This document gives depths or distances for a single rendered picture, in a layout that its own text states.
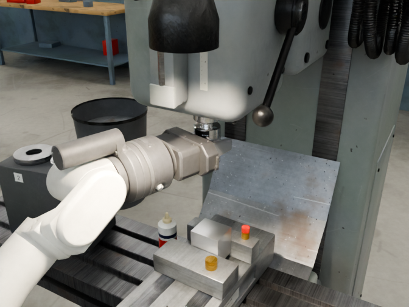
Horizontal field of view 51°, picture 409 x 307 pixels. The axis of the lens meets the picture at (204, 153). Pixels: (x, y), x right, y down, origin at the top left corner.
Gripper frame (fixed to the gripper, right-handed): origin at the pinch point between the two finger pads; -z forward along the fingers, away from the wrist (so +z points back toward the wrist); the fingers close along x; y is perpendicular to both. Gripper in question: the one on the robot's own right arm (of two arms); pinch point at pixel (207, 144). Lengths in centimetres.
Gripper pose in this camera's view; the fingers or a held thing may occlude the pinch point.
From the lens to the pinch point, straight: 74.7
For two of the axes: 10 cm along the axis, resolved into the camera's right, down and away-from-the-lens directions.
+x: -6.8, -3.1, 6.6
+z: -7.3, 2.8, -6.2
